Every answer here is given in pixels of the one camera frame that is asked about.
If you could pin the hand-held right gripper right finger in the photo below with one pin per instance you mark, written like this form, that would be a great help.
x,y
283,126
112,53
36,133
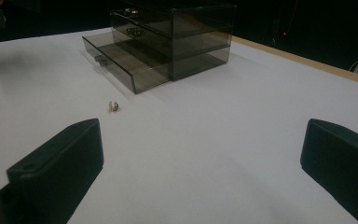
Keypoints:
x,y
341,165

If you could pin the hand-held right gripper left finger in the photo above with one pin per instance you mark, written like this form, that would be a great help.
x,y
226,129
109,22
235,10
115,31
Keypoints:
x,y
59,165

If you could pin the smoked acrylic drawer box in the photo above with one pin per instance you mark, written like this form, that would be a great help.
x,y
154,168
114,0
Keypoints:
x,y
195,40

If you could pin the smoked acrylic drawer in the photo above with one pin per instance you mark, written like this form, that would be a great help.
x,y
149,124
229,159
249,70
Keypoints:
x,y
127,62

